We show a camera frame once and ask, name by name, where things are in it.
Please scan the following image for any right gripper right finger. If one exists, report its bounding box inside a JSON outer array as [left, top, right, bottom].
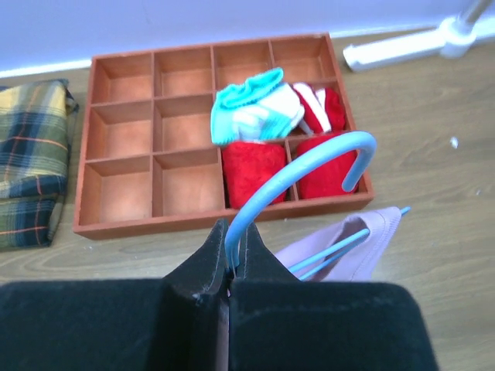
[[229, 225, 439, 370]]

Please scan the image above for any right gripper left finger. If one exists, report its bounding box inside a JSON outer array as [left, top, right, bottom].
[[1, 220, 228, 370]]

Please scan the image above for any mauve tank top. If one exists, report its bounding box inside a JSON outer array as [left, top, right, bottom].
[[275, 206, 411, 282]]

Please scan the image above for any blue wire hanger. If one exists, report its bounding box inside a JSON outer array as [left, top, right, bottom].
[[224, 130, 412, 281]]

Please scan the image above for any red rolled cloth right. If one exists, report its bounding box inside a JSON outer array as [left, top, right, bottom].
[[296, 131, 358, 199]]

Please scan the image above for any red rolled cloth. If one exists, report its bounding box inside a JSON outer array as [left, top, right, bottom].
[[221, 141, 287, 209], [296, 131, 358, 199]]

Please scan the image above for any red rolled cloth left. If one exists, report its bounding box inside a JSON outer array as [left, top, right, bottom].
[[221, 141, 287, 209]]

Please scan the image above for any orange compartment tray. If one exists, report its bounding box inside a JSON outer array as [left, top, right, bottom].
[[73, 34, 356, 240]]

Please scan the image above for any teal white sock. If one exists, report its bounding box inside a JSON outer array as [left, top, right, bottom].
[[210, 67, 305, 146]]

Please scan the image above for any red white striped sock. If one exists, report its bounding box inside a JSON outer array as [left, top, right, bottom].
[[292, 83, 346, 134]]

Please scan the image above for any yellow plaid shirt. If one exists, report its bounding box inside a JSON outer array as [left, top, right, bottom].
[[1, 79, 79, 250]]

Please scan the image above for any metal clothes rack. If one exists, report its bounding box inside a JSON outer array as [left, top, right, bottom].
[[343, 1, 494, 72]]

